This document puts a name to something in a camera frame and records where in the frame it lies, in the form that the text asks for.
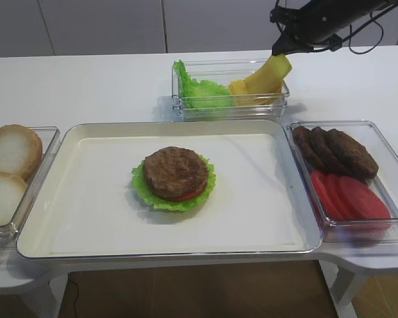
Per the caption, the bread bun slice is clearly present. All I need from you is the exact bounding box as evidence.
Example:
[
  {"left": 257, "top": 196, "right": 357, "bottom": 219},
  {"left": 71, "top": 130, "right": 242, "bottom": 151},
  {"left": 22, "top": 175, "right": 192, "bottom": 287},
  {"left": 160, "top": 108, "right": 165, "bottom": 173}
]
[
  {"left": 0, "top": 125, "right": 42, "bottom": 181},
  {"left": 0, "top": 172, "right": 27, "bottom": 226}
]

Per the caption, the red tomato slice under patty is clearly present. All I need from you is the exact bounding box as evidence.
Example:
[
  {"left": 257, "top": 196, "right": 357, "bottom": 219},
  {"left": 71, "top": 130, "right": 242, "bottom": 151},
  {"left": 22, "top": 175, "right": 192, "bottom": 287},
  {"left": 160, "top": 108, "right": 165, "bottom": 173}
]
[{"left": 166, "top": 184, "right": 207, "bottom": 202}]

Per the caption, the yellow cheese slice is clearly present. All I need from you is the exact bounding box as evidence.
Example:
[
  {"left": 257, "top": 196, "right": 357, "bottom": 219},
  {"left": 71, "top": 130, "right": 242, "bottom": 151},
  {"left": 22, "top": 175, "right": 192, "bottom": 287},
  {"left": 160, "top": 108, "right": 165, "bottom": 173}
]
[{"left": 244, "top": 54, "right": 292, "bottom": 94}]

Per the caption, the green lettuce in container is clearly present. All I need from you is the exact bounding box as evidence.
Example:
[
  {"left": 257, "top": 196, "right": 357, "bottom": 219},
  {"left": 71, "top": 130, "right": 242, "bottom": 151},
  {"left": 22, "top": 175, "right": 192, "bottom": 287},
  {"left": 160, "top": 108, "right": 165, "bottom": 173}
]
[{"left": 173, "top": 60, "right": 232, "bottom": 109}]

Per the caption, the front bread bun slice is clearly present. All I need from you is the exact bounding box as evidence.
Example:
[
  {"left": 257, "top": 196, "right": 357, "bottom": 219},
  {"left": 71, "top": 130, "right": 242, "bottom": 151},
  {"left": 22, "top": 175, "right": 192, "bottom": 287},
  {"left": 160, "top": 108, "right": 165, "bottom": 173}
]
[{"left": 0, "top": 172, "right": 27, "bottom": 226}]

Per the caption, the green lettuce leaf under patty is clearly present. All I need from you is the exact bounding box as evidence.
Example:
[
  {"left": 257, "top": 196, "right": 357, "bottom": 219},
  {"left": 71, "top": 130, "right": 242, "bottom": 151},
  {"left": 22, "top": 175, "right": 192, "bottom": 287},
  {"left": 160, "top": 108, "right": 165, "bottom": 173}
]
[{"left": 131, "top": 155, "right": 216, "bottom": 213}]

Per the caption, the brown patty in container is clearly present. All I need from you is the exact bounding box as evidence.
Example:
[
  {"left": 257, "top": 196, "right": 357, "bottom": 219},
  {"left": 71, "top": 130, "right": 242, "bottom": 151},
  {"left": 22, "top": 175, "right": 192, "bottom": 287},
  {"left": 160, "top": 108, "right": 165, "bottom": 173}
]
[
  {"left": 310, "top": 127, "right": 351, "bottom": 176},
  {"left": 326, "top": 129, "right": 379, "bottom": 180},
  {"left": 293, "top": 126, "right": 329, "bottom": 174}
]

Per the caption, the right red tomato slice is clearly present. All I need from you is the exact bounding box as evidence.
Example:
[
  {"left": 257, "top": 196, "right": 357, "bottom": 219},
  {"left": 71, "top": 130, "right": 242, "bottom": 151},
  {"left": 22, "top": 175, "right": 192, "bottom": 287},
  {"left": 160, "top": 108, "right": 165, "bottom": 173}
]
[{"left": 337, "top": 176, "right": 391, "bottom": 221}]

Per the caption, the left red tomato slice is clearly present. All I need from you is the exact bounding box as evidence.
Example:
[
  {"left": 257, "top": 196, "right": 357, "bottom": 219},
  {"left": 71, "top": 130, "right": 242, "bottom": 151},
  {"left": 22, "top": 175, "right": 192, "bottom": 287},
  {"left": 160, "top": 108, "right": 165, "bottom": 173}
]
[{"left": 311, "top": 170, "right": 340, "bottom": 220}]

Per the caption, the right brown patty in container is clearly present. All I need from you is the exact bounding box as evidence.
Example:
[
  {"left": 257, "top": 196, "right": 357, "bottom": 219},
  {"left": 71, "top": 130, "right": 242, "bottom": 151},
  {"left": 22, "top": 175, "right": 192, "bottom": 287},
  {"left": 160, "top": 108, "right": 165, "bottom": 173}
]
[{"left": 326, "top": 129, "right": 379, "bottom": 180}]

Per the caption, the middle red tomato slice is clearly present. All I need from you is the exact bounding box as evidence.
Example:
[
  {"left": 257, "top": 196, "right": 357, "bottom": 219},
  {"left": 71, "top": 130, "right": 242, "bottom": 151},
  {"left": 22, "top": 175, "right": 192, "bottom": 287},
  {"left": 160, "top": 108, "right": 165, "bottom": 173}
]
[{"left": 324, "top": 174, "right": 353, "bottom": 220}]

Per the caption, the white metal tray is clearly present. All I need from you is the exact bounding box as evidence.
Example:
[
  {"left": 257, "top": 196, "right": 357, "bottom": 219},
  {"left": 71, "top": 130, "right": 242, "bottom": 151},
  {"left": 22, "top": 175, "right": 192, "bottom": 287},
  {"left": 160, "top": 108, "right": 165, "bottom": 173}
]
[{"left": 17, "top": 120, "right": 322, "bottom": 260}]

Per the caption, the stack of yellow cheese slices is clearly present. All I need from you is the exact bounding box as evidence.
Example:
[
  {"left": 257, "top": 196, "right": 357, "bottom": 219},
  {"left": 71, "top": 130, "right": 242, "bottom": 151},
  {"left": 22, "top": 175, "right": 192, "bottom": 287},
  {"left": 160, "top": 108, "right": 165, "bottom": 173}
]
[{"left": 228, "top": 79, "right": 282, "bottom": 107}]

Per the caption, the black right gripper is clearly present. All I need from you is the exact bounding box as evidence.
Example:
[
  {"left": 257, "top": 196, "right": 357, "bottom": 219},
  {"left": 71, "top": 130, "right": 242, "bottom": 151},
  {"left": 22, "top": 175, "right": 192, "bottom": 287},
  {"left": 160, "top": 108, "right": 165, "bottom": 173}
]
[{"left": 270, "top": 1, "right": 351, "bottom": 55}]

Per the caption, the top bread bun slice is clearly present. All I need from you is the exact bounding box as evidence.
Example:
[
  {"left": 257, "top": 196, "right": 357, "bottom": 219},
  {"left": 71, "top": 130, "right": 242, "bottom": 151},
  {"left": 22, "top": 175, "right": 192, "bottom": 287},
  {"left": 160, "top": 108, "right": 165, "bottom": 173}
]
[{"left": 0, "top": 125, "right": 42, "bottom": 181}]

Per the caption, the clear bun container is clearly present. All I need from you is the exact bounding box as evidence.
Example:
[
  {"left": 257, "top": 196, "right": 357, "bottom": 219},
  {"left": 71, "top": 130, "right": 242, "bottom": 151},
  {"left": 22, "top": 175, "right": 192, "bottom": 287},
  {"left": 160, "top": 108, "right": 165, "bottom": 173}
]
[{"left": 0, "top": 127, "right": 60, "bottom": 243}]

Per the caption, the clear patty and tomato container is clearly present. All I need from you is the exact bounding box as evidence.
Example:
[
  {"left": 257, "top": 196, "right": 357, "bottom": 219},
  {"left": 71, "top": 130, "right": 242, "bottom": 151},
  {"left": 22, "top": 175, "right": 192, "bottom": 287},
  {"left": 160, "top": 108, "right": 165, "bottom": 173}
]
[{"left": 286, "top": 121, "right": 398, "bottom": 245}]

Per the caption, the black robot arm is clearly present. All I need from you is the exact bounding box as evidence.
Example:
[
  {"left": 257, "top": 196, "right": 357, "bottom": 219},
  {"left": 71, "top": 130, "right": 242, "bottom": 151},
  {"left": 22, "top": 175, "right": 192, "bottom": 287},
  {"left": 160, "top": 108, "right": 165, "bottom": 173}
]
[{"left": 269, "top": 1, "right": 398, "bottom": 56}]

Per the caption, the left brown patty in container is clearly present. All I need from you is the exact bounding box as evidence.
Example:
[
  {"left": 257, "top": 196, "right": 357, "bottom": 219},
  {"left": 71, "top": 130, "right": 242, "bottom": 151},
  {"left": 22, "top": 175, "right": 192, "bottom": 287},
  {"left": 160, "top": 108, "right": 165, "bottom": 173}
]
[{"left": 293, "top": 126, "right": 329, "bottom": 174}]

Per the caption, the black cable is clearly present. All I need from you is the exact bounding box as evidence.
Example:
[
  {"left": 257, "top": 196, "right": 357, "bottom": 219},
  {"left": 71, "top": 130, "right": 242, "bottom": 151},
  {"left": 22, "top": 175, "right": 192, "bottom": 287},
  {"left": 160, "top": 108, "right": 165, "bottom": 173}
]
[{"left": 338, "top": 0, "right": 398, "bottom": 54}]

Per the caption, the brown patty on tray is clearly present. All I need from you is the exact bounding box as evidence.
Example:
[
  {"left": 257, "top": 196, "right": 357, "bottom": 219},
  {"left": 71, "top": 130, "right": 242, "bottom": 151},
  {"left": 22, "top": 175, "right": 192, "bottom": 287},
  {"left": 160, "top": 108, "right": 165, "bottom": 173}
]
[{"left": 142, "top": 146, "right": 210, "bottom": 199}]

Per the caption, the middle brown patty in container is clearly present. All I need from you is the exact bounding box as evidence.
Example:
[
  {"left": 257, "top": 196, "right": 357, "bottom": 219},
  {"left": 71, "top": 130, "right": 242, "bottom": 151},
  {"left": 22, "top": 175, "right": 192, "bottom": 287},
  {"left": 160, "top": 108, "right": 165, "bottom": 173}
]
[{"left": 310, "top": 127, "right": 351, "bottom": 176}]

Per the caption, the clear lettuce and cheese container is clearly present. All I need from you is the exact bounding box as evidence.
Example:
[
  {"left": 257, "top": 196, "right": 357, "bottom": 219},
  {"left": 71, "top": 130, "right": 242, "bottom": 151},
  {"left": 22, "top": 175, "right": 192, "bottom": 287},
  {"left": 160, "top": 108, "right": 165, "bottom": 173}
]
[{"left": 172, "top": 59, "right": 290, "bottom": 121}]

